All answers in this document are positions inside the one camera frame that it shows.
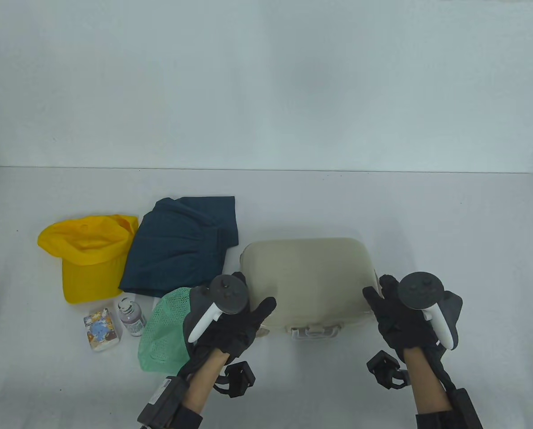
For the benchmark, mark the person's right hand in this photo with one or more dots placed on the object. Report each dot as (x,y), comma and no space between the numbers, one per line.
(400,328)

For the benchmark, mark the person's left hand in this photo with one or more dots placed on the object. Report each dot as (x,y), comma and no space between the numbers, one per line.
(235,330)

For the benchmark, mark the green mesh bag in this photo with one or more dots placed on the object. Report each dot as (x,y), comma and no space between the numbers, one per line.
(163,330)

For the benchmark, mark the beige hard-shell suitcase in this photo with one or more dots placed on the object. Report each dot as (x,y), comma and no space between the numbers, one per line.
(306,277)

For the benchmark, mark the small clear bottle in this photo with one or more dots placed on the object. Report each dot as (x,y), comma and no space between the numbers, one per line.
(130,315)

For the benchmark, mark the printed tissue packet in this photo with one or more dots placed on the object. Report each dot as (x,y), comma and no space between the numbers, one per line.
(101,330)

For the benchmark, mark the grey left hand controller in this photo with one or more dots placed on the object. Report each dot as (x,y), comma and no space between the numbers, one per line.
(228,292)

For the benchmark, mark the grey hand controller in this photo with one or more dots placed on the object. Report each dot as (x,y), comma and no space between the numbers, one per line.
(228,292)
(420,290)

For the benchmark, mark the grey right hand controller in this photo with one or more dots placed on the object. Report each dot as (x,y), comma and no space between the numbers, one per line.
(420,290)

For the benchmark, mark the black left wrist sensor box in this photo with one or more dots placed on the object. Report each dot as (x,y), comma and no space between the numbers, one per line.
(163,402)

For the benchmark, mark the black wrist sensor box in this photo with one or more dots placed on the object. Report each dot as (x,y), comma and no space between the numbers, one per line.
(163,402)
(465,411)

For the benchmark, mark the dark teal folded shorts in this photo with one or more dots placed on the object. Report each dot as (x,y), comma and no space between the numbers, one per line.
(172,250)

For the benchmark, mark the black right wrist sensor box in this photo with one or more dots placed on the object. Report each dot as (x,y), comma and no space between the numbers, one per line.
(465,411)

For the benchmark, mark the yellow cap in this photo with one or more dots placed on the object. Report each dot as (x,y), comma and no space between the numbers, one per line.
(87,268)

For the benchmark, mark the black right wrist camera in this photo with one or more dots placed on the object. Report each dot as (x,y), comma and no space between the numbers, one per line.
(382,368)

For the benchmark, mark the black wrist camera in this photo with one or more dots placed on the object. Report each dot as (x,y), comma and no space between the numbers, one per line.
(239,377)
(382,368)

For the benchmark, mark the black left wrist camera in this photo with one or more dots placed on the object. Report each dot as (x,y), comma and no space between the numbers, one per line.
(239,377)

